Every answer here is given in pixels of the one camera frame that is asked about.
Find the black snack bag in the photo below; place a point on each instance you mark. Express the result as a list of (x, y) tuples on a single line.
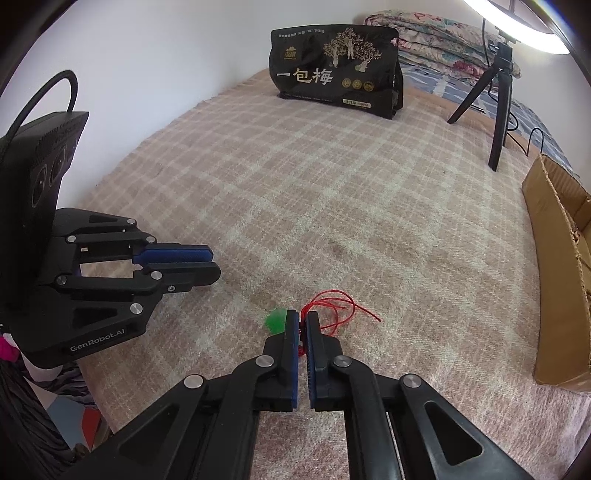
[(323, 55)]

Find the black tripod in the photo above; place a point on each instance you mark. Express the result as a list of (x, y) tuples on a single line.
[(501, 115)]

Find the black pouch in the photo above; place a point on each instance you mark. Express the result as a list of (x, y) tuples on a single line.
[(398, 87)]

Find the cardboard box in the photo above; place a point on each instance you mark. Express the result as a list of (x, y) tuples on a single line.
[(549, 277)]

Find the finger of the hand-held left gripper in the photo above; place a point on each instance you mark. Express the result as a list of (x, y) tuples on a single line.
[(184, 279), (180, 254)]

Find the dark striped cloth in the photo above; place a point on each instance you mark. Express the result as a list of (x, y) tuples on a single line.
[(27, 415)]

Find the colourful printed cloth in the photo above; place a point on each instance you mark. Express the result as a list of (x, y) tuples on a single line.
[(78, 420)]

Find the folded floral quilts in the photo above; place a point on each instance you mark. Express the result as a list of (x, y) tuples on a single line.
[(429, 37)]

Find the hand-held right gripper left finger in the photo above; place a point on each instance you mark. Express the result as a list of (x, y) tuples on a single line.
[(291, 360)]

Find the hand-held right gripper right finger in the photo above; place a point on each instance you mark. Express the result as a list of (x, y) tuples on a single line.
[(314, 360)]

